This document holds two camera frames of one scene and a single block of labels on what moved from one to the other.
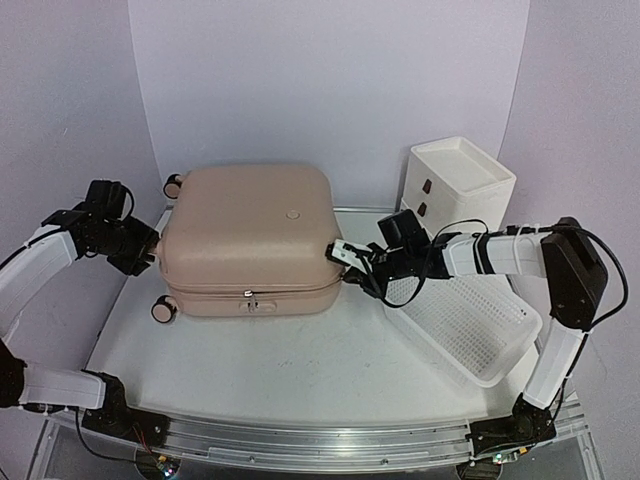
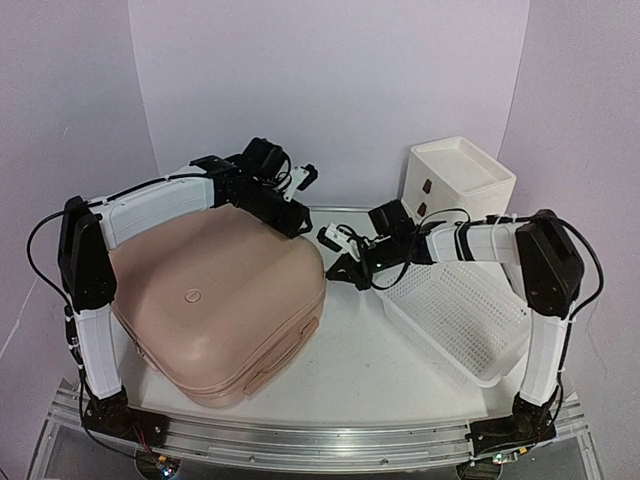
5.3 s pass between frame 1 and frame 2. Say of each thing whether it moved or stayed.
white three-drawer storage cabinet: stayed
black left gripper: moved
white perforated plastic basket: stayed
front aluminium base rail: stayed
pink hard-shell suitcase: moved
